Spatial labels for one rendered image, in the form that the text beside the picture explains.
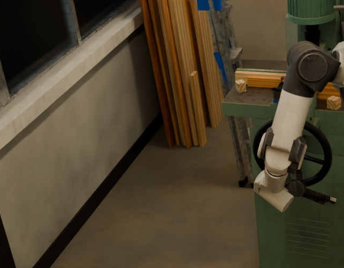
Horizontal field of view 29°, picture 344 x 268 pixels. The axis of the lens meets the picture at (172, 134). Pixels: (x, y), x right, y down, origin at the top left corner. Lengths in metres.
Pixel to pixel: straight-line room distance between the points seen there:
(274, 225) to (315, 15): 0.92
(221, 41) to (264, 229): 1.00
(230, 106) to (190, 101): 1.43
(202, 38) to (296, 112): 2.29
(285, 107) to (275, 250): 1.18
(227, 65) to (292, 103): 1.57
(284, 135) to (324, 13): 0.72
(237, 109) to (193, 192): 1.20
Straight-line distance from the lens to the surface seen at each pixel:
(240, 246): 3.31
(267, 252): 2.98
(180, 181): 3.84
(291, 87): 1.87
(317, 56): 1.80
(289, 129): 1.89
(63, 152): 3.39
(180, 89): 3.99
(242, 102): 2.62
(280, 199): 2.16
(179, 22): 3.90
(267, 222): 2.87
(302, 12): 2.48
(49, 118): 3.26
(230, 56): 3.45
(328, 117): 2.53
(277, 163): 1.95
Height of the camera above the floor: 2.05
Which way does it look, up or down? 28 degrees down
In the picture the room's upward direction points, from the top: 8 degrees counter-clockwise
